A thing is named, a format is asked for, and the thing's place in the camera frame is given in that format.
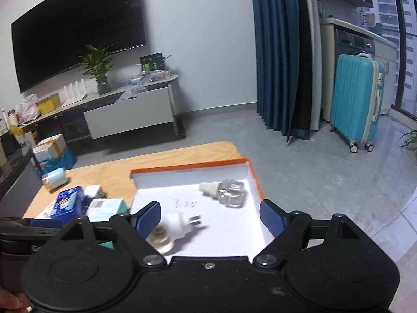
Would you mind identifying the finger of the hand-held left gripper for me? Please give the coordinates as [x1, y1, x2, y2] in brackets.
[0, 217, 66, 235]

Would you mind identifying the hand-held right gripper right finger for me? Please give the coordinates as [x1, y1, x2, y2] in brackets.
[252, 199, 365, 267]

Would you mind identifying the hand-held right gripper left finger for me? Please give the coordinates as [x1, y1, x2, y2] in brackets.
[56, 201, 167, 268]

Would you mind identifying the white plug-in repellent heater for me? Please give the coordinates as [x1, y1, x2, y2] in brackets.
[146, 211, 204, 255]

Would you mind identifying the light blue cylindrical bottle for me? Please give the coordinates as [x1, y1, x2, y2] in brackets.
[42, 167, 69, 192]

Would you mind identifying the orange and white cardboard box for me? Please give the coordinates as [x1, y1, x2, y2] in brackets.
[130, 157, 288, 258]

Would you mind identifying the person's left hand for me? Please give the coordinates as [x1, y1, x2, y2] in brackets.
[0, 288, 31, 313]

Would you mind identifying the blue printed box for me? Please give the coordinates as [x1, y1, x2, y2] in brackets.
[36, 186, 88, 220]

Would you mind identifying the teal and white box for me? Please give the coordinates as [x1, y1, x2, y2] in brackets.
[85, 198, 128, 248]

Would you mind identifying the clear glass refill bottle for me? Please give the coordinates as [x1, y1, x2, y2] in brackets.
[199, 179, 246, 209]

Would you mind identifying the black side cabinet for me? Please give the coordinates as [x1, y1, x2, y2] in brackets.
[0, 130, 44, 218]

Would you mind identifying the blue plastic bag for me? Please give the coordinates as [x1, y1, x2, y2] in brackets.
[35, 149, 78, 178]

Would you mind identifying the white taped cardboard box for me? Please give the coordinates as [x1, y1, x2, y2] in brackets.
[32, 134, 68, 163]

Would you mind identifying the white and black television cabinet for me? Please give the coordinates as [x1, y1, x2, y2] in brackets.
[18, 73, 188, 146]

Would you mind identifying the white plastic bag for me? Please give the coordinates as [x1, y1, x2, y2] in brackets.
[20, 93, 40, 122]

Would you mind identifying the yellow box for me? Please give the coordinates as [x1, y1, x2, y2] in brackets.
[38, 93, 62, 116]

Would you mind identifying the white router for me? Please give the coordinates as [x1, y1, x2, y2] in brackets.
[61, 79, 88, 102]

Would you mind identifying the pile of small packets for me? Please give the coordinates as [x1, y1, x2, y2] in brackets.
[117, 69, 179, 101]

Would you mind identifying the teal suitcase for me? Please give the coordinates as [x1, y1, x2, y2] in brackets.
[328, 51, 386, 153]

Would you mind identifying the black and green box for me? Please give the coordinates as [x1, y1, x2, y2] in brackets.
[140, 53, 167, 74]

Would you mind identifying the leafy floor plant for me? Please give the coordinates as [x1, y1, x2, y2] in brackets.
[398, 113, 417, 151]

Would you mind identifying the blue curtain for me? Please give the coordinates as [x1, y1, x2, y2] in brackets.
[249, 0, 314, 141]

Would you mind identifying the potted green plant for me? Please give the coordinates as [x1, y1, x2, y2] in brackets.
[77, 43, 117, 96]

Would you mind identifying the white kitchen counter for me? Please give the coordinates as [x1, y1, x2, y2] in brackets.
[318, 16, 401, 131]

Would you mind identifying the grey washing machine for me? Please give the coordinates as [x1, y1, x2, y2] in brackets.
[334, 29, 376, 60]

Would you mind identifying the black wall television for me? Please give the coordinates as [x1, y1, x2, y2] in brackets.
[11, 0, 147, 94]

